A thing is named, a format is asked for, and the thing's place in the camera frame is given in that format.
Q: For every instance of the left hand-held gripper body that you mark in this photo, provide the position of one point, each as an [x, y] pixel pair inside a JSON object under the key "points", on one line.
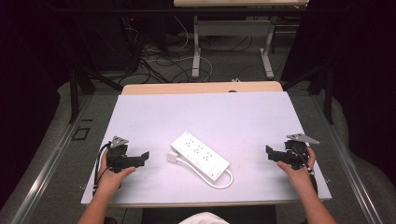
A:
{"points": [[117, 154]]}

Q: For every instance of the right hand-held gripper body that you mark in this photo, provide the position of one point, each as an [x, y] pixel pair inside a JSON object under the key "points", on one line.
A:
{"points": [[294, 153]]}

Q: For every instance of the person's right hand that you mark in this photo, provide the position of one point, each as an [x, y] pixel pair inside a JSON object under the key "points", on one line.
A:
{"points": [[299, 174]]}

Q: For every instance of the person's left hand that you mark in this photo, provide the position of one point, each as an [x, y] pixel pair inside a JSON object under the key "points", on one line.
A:
{"points": [[109, 179]]}

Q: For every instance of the white power plug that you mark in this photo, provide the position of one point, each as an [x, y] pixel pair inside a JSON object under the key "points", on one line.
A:
{"points": [[172, 156]]}

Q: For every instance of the white power strip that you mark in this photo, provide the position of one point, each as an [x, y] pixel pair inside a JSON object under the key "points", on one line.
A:
{"points": [[199, 155]]}

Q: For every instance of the white table sheet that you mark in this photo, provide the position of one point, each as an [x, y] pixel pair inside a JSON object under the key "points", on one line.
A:
{"points": [[218, 115]]}

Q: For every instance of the black metal stand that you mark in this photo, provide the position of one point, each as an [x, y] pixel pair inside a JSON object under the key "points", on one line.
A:
{"points": [[77, 84], [327, 90]]}

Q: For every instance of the person's white shirt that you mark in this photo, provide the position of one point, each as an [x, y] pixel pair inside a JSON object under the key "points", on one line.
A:
{"points": [[204, 218]]}

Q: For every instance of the dark computer tower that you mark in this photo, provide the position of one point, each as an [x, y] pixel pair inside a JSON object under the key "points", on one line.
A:
{"points": [[106, 40]]}

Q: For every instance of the white desk with metal legs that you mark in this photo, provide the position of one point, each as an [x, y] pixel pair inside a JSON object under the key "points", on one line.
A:
{"points": [[232, 28]]}

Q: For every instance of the black floor socket frame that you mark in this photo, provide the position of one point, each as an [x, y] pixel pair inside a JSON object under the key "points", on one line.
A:
{"points": [[81, 133]]}

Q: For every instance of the metal floor rail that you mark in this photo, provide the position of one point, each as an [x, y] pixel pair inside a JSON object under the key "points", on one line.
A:
{"points": [[348, 165], [46, 168]]}

